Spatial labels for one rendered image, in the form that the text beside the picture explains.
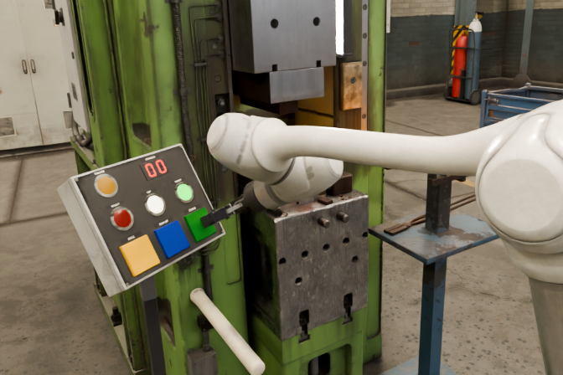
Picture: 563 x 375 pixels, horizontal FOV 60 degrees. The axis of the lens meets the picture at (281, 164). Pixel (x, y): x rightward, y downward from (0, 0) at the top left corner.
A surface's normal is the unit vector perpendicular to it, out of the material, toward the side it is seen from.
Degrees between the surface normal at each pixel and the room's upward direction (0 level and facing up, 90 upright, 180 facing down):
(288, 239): 90
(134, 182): 60
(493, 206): 82
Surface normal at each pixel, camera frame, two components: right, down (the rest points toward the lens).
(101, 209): 0.69, -0.36
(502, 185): -0.72, 0.13
